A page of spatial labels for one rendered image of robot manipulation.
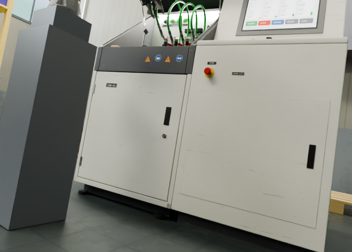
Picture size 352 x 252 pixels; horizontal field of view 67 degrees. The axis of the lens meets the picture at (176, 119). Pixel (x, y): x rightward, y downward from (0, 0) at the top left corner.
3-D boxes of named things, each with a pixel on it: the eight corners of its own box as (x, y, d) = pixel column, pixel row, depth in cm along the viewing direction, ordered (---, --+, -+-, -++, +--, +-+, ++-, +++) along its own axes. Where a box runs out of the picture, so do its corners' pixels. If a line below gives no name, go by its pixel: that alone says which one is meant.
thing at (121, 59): (98, 70, 171) (102, 46, 172) (102, 72, 175) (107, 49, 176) (184, 73, 144) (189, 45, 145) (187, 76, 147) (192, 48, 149)
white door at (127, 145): (76, 176, 166) (95, 70, 171) (79, 176, 168) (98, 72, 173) (166, 201, 138) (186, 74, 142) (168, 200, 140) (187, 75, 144)
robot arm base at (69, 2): (58, 6, 110) (62, -16, 111) (38, 11, 118) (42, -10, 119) (87, 22, 123) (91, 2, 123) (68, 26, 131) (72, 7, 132)
